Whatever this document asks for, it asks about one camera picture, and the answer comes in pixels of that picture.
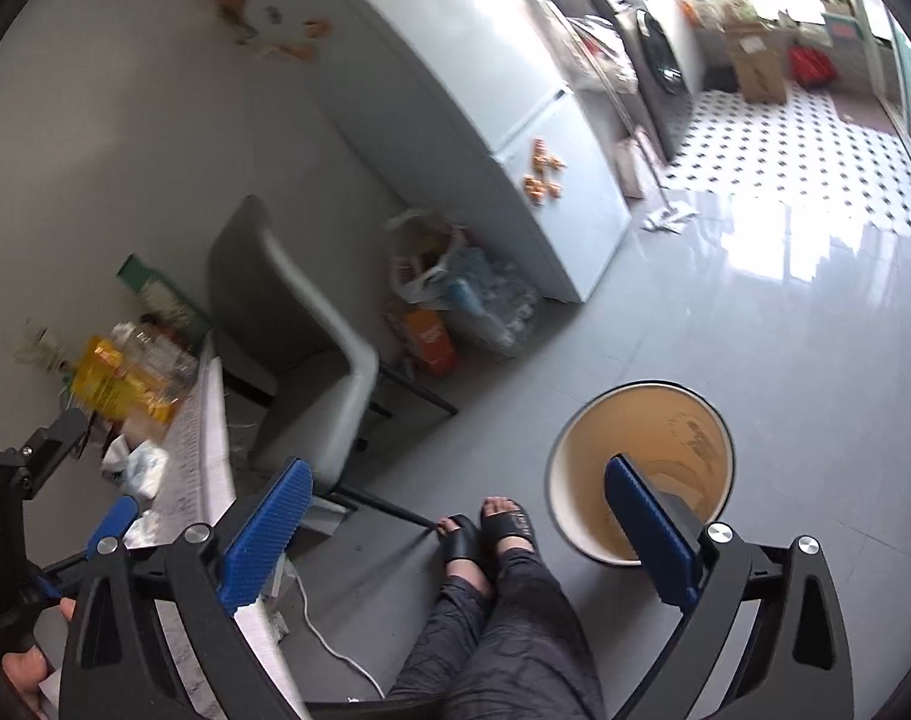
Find white plastic bag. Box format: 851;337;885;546
385;208;467;304

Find grey dining chair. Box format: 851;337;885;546
206;195;457;530

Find person's left hand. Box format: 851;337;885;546
1;598;76;718

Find person's legs dark trousers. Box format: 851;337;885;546
387;550;606;718

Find clear glass jar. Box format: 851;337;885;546
110;322;199;397

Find red bag on floor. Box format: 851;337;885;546
787;44;838;89

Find green tall box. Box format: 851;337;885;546
117;254;211;346

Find cardboard box on floor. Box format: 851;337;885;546
723;21;787;104

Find white floor mop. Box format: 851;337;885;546
633;127;698;236

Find washing machine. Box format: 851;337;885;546
552;0;693;164

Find blue tissue pack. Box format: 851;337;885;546
101;436;169;504

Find patterned white tablecloth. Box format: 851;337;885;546
125;343;309;718

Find white refrigerator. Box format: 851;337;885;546
258;0;635;304

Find water bottle pack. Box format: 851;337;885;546
442;247;542;358

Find yellow snack bag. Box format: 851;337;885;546
70;335;181;426

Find person's right foot sandal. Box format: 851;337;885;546
480;496;542;575

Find orange paper bag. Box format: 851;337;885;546
400;307;459;377

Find person's foot sandal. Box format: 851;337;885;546
436;514;495;596
480;496;542;575

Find person's left foot sandal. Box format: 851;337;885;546
436;514;495;596

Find round trash bin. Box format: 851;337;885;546
545;380;735;567

